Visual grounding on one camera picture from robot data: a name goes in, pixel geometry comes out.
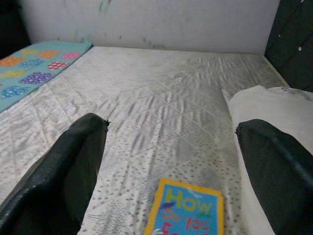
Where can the grey patterned mattress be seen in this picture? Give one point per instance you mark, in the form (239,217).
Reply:
(159,98)

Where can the blue yellow children's book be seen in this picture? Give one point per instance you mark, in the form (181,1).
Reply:
(185,208)

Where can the large black bag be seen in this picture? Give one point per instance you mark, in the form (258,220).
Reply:
(12,29)

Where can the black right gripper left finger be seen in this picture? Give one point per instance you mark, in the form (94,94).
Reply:
(53,183)

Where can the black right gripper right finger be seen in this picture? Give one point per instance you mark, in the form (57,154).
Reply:
(281,183)

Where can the teal blanket with colourful hearts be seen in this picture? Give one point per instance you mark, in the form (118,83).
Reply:
(36,73)

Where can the black tufted headboard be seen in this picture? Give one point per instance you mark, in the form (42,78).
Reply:
(291,49)

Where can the white pillow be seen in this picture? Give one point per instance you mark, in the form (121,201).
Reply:
(259,105)

